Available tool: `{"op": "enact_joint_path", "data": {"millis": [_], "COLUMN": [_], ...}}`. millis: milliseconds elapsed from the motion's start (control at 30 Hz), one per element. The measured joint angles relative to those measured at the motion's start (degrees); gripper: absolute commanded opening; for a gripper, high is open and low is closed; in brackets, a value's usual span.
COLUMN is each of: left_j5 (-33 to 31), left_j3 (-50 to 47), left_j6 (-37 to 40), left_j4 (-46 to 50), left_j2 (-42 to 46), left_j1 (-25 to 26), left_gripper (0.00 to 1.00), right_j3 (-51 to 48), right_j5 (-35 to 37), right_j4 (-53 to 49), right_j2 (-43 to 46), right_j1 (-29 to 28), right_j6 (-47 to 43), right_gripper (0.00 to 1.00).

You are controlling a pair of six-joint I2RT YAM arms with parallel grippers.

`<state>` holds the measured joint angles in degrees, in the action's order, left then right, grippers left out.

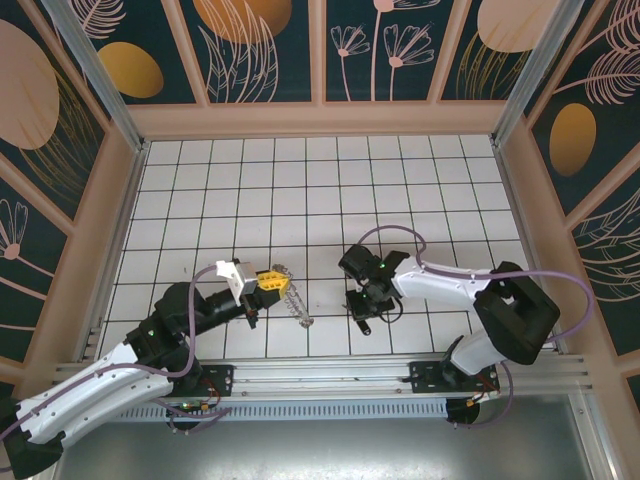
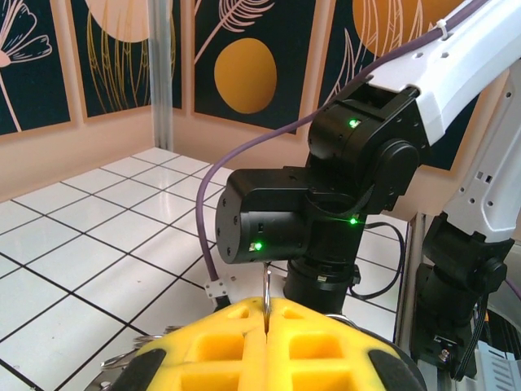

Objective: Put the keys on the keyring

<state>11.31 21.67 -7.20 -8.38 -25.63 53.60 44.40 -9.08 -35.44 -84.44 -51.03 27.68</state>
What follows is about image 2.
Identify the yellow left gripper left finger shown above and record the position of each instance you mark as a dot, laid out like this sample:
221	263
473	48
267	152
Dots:
211	350

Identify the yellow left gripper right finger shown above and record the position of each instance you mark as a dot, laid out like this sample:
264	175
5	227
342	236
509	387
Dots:
325	350

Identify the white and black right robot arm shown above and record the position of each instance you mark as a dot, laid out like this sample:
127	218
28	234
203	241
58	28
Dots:
447	61

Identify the long aluminium base rail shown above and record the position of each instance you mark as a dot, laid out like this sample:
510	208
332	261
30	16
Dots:
409	309

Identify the aluminium corner post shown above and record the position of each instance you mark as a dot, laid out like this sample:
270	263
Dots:
160	73

